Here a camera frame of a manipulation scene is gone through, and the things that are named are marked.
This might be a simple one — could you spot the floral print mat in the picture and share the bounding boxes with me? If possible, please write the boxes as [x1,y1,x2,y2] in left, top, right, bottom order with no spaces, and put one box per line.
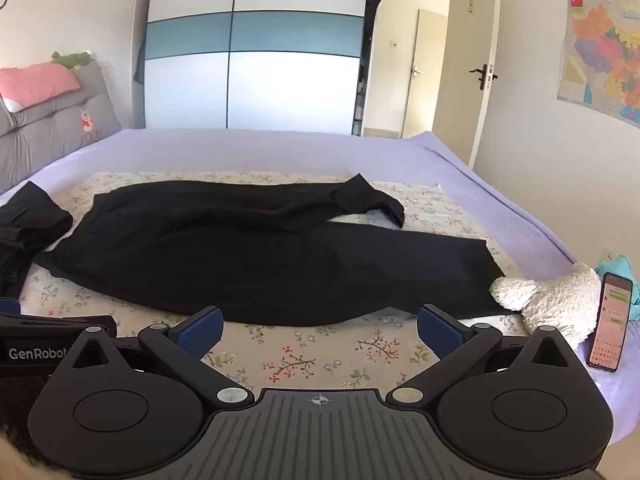
[17,170,533,403]

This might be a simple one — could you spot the black pants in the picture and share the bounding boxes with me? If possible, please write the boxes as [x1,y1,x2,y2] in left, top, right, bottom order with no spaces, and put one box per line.
[34,173,518,327]

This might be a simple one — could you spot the smartphone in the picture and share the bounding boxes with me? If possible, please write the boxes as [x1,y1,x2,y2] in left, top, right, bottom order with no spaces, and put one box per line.
[586,272,635,373]

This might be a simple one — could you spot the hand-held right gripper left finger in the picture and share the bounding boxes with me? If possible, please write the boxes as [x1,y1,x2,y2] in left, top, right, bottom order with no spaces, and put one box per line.
[64,306,254,409]

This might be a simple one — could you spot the white plush toy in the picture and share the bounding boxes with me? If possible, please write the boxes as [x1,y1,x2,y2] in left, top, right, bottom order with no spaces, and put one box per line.
[489,261,602,348]

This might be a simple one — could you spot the black garment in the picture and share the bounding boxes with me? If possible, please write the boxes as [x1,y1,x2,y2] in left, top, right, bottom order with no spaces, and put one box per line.
[0,180,75,298]

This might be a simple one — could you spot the grey padded headboard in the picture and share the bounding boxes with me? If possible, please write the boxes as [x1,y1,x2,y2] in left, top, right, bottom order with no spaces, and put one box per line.
[0,62,123,196]

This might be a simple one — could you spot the green plush toy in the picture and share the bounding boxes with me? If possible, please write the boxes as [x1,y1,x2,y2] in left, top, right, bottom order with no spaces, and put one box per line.
[51,51,93,68]

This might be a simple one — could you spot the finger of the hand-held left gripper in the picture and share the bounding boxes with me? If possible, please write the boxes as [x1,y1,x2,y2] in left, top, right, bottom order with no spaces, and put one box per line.
[0,298,118,338]

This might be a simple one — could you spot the white open door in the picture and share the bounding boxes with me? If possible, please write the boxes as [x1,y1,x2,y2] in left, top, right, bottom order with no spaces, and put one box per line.
[432,0,502,168]

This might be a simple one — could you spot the white hallway door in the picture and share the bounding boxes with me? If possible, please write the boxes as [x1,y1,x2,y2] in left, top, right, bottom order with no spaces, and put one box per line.
[400,7,449,138]

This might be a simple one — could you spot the dark hanging garment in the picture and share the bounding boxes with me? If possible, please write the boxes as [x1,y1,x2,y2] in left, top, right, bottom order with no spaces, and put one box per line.
[133,25,149,87]

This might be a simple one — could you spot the white and blue wardrobe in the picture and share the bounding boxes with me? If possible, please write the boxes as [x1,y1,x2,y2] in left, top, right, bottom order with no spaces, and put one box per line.
[134,0,383,137]

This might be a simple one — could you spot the wall map poster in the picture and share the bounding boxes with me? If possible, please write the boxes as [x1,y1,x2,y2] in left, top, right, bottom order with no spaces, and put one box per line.
[556,0,640,125]

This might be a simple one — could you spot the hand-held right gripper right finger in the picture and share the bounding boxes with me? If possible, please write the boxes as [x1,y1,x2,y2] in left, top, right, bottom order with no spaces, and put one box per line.
[390,305,576,407]

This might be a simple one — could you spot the teal plush toy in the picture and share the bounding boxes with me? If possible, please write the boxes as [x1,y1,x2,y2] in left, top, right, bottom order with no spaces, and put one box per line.
[594,254,640,321]

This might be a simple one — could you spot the pink pillow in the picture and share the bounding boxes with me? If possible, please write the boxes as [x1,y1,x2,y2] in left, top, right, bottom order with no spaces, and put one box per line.
[0,62,81,111]

